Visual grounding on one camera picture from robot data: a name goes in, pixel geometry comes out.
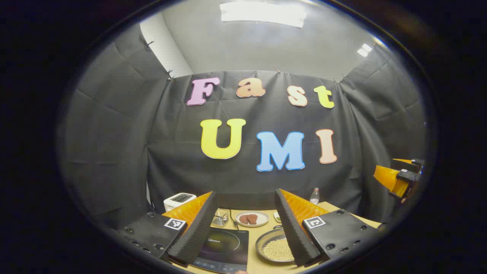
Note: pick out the white round plate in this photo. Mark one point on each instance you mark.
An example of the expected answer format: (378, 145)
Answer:
(263, 219)

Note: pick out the black induction cooktop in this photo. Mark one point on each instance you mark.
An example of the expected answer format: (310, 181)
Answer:
(228, 247)

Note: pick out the white divided dish with beans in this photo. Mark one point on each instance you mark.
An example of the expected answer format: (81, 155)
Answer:
(277, 217)

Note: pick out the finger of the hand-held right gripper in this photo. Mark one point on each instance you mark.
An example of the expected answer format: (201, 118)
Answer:
(388, 179)
(412, 163)

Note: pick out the clear plastic water bottle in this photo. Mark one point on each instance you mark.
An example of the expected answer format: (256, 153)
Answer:
(314, 197)

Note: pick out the white toaster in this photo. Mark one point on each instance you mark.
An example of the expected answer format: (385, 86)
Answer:
(179, 201)

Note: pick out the black backdrop cloth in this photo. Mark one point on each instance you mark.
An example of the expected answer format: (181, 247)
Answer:
(171, 144)

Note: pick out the pile of soybeans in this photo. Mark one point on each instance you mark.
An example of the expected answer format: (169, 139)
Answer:
(277, 249)

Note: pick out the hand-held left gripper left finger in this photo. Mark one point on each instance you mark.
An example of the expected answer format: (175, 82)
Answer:
(198, 232)

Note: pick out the large ceiling light panel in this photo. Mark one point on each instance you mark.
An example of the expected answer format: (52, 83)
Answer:
(262, 13)

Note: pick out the small ceiling light panel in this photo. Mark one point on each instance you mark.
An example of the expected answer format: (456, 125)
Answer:
(364, 50)

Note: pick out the stainless steel pot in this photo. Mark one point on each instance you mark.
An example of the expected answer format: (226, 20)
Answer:
(265, 243)

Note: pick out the raw red meat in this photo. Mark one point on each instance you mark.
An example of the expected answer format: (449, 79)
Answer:
(249, 219)

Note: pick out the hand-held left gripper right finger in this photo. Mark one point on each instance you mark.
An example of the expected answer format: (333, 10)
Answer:
(291, 232)

